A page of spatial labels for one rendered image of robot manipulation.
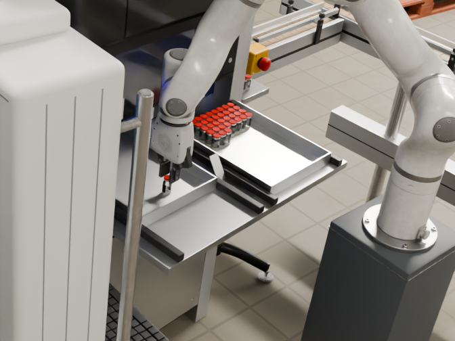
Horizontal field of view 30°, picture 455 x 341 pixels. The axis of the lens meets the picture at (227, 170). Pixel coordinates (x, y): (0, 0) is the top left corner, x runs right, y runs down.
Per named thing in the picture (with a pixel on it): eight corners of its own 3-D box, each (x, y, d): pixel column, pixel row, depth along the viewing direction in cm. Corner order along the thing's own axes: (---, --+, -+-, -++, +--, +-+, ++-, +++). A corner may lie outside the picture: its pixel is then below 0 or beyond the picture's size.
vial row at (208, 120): (191, 138, 232) (192, 124, 230) (233, 118, 244) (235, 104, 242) (196, 141, 231) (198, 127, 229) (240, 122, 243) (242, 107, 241)
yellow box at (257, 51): (233, 66, 254) (235, 44, 250) (248, 60, 259) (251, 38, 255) (252, 76, 251) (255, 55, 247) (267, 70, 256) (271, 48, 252)
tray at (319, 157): (173, 139, 231) (175, 128, 229) (235, 111, 248) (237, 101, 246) (269, 197, 214) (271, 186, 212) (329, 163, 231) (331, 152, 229)
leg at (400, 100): (347, 233, 341) (393, 63, 299) (359, 224, 348) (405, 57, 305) (365, 245, 337) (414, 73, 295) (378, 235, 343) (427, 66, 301)
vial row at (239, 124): (202, 145, 230) (204, 130, 227) (245, 125, 242) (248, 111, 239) (208, 149, 229) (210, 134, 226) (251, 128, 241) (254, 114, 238)
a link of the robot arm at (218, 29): (263, 24, 172) (184, 130, 186) (263, -6, 185) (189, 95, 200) (226, 1, 169) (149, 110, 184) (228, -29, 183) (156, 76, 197)
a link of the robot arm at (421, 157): (438, 157, 209) (466, 72, 196) (452, 201, 193) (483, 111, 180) (390, 151, 208) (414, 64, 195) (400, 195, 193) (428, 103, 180)
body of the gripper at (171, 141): (149, 109, 197) (145, 149, 203) (181, 128, 192) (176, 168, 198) (171, 99, 202) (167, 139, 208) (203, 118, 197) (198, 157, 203)
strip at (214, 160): (206, 175, 219) (208, 155, 215) (214, 171, 221) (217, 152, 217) (247, 201, 212) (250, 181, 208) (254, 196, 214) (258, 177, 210)
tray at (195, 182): (47, 164, 213) (47, 151, 212) (123, 131, 231) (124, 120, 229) (141, 229, 197) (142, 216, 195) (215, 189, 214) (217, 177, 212)
